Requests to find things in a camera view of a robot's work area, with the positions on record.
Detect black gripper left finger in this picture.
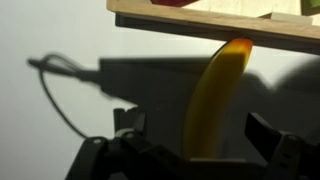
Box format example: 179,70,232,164
133,111,146,135

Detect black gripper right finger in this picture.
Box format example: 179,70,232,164
244,112,283,162

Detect yellow toy banana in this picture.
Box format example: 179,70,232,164
182,38,253,160

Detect wooden tray box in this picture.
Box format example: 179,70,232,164
106,0,320,55

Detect magenta cube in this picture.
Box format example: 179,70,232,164
150,0,198,7

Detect light green cube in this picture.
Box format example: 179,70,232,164
301,0,320,15

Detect black cable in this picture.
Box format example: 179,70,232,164
27,53,101,139

